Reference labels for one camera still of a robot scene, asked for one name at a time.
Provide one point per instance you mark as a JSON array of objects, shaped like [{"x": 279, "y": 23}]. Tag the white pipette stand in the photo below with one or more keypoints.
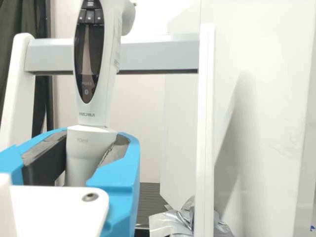
[{"x": 207, "y": 123}]

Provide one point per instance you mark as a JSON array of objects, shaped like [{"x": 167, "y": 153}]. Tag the white incubator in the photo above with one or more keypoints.
[{"x": 259, "y": 111}]

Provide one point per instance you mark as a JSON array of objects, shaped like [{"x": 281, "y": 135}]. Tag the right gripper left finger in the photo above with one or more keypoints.
[{"x": 14, "y": 158}]

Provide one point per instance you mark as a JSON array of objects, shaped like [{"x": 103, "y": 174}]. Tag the pipette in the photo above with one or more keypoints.
[{"x": 103, "y": 98}]

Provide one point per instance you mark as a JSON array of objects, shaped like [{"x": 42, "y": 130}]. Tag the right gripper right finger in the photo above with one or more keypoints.
[{"x": 123, "y": 177}]

